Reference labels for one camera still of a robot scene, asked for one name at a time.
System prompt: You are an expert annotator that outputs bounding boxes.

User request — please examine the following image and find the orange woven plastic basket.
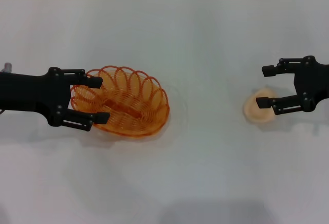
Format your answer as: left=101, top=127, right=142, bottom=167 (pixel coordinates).
left=70, top=65, right=170, bottom=140

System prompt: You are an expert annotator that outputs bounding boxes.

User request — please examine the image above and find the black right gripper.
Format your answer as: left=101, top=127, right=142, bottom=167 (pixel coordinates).
left=255, top=55, right=329, bottom=116

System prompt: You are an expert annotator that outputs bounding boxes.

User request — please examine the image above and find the cream hollow bread bun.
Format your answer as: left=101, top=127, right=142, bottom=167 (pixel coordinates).
left=242, top=87, right=280, bottom=125

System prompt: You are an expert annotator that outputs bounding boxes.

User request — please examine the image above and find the silver left wrist clamp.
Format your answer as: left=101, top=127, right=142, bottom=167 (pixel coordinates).
left=0, top=62, right=14, bottom=74

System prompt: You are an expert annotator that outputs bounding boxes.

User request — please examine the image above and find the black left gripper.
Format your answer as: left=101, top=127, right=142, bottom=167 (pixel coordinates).
left=0, top=66, right=111, bottom=133

